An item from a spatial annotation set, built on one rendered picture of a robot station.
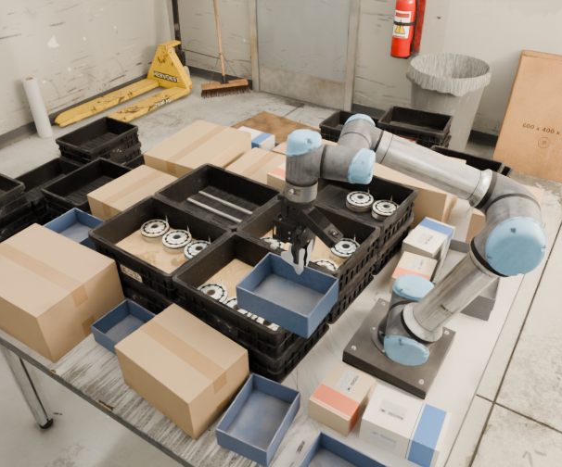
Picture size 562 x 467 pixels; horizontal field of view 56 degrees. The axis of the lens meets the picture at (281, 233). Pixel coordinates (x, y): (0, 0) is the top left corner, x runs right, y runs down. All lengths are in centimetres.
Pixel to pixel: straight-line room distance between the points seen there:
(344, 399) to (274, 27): 407
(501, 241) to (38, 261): 138
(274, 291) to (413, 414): 48
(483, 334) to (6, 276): 152
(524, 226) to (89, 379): 126
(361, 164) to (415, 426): 69
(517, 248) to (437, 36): 342
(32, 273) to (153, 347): 50
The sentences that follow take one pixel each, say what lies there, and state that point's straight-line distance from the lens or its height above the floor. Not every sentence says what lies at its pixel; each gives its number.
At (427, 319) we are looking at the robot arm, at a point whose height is 102.
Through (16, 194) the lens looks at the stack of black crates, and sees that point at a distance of 300.
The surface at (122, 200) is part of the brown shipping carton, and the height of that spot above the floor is 86.
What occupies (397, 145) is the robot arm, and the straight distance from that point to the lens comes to 125.
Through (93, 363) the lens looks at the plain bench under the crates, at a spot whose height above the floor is 70.
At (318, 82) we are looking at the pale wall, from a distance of 501.
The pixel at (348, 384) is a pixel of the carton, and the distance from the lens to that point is 153.
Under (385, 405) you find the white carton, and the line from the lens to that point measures 148.
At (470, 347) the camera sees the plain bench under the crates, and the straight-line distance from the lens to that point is 179.
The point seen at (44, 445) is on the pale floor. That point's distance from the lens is 253.
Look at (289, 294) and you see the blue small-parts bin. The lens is 133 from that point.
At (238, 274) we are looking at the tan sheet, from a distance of 176.
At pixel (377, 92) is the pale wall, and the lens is 480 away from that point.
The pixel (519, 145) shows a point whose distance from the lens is 429.
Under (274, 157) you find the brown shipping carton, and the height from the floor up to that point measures 86.
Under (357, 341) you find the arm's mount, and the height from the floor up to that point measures 75.
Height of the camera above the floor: 198
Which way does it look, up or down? 36 degrees down
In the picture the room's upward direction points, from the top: 1 degrees counter-clockwise
